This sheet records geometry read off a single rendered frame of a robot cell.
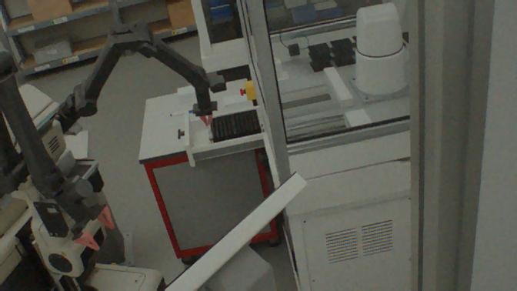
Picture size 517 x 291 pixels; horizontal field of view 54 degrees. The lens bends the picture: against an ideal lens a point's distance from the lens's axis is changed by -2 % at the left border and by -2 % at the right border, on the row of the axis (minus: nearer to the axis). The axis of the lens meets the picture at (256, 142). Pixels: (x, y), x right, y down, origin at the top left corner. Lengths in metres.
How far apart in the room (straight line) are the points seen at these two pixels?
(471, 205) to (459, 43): 0.14
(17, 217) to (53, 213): 0.45
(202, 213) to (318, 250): 0.84
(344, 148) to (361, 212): 0.31
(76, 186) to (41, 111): 0.38
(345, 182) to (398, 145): 0.22
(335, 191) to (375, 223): 0.25
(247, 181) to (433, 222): 2.20
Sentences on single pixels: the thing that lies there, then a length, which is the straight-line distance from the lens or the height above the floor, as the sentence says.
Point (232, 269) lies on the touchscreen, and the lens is 1.36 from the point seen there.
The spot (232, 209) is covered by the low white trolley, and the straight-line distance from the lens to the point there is 2.69.
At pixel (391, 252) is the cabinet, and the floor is 0.49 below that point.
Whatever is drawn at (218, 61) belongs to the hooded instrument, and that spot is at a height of 0.86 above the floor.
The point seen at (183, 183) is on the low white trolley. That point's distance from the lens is 2.57.
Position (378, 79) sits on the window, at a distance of 1.69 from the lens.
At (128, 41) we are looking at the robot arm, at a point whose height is 1.48.
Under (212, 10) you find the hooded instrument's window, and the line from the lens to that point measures 2.92.
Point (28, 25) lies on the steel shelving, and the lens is 5.91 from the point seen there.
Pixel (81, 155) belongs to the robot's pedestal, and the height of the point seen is 0.76.
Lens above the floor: 2.03
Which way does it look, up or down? 32 degrees down
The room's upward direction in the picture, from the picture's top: 11 degrees counter-clockwise
